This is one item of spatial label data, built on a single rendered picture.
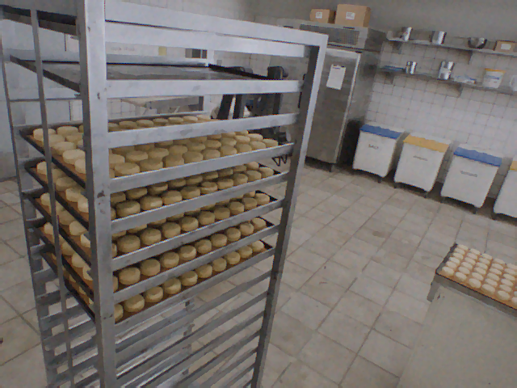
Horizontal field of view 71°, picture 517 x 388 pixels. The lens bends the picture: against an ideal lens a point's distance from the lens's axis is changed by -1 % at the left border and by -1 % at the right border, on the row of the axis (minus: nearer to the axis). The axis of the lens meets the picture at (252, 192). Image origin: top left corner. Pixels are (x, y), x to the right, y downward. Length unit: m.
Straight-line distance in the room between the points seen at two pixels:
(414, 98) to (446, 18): 1.11
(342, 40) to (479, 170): 2.46
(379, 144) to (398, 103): 0.84
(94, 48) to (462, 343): 1.91
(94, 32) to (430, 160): 5.08
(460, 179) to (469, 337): 3.62
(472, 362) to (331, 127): 4.00
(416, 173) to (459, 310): 3.70
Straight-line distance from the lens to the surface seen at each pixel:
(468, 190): 5.49
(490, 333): 2.02
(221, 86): 0.83
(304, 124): 1.06
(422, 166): 5.49
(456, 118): 6.00
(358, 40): 5.39
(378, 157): 5.61
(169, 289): 1.03
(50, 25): 0.79
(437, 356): 2.17
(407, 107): 6.09
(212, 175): 1.02
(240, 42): 0.85
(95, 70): 0.64
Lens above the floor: 1.80
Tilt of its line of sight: 24 degrees down
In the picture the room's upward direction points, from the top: 8 degrees clockwise
